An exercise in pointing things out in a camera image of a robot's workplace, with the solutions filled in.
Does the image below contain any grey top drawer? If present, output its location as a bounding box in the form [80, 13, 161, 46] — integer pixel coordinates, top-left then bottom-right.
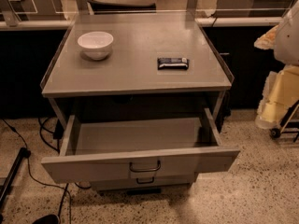
[42, 110, 239, 183]

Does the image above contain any grey drawer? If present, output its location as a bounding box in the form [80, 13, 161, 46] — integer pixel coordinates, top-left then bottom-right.
[42, 110, 239, 183]
[91, 173, 197, 191]

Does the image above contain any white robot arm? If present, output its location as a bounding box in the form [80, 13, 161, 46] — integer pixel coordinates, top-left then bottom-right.
[254, 1, 299, 65]

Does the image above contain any grey cabinet with top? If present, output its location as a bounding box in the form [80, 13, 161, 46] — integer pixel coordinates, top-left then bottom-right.
[41, 12, 234, 124]

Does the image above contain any grey lower drawer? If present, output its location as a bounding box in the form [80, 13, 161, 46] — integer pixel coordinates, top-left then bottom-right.
[91, 173, 197, 191]

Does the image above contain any white ceramic bowl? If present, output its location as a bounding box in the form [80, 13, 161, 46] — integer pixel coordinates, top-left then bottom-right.
[78, 32, 114, 61]

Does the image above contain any black floor stand bar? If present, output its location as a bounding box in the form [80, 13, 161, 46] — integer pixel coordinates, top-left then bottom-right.
[0, 147, 31, 207]

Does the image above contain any black round object floor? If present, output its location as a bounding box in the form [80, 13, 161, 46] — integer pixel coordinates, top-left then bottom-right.
[32, 214, 60, 224]

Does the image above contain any wheeled cart frame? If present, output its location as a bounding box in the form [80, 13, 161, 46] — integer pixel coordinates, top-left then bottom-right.
[270, 100, 299, 142]

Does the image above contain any black floor cable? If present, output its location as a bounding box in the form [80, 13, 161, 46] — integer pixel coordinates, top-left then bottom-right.
[0, 117, 93, 224]

